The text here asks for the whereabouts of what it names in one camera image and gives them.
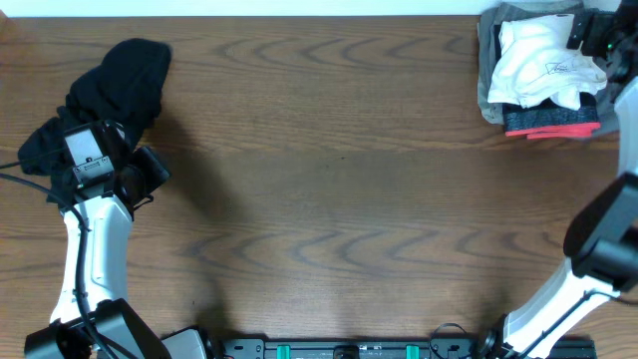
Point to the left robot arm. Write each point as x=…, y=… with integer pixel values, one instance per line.
x=93, y=315

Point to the black crumpled garment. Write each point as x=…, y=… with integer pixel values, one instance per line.
x=125, y=88

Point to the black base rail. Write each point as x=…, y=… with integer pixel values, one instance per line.
x=253, y=348

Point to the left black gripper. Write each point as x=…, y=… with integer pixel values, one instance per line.
x=158, y=173

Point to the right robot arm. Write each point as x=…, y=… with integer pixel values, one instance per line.
x=600, y=245

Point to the white t-shirt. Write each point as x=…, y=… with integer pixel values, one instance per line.
x=535, y=65

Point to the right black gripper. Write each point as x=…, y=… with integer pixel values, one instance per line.
x=602, y=21

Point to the folded grey garment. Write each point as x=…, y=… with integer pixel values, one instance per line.
x=489, y=52

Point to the folded black shorts orange hem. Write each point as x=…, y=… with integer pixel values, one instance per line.
x=548, y=120

